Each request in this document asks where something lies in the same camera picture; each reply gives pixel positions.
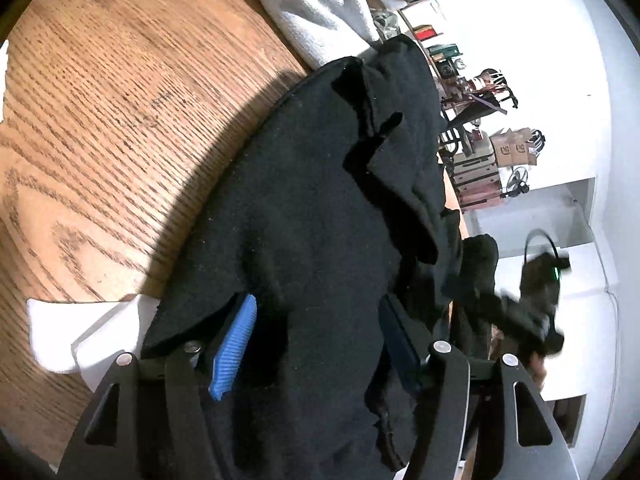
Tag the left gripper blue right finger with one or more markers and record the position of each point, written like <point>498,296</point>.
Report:
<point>490,407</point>

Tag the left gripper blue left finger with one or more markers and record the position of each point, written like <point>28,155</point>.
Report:
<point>146,419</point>

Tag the black knit sweater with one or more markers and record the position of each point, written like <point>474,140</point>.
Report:
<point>335,202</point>

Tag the black folding cart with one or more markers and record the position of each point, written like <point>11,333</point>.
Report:
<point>474,98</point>

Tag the person right hand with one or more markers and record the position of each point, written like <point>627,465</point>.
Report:
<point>536,369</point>

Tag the white folded napkin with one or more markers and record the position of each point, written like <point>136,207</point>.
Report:
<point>86,338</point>

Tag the cardboard boxes stack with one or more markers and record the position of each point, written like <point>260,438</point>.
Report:
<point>517,147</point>

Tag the light grey folded sweater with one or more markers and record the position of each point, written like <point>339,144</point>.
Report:
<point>322,31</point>

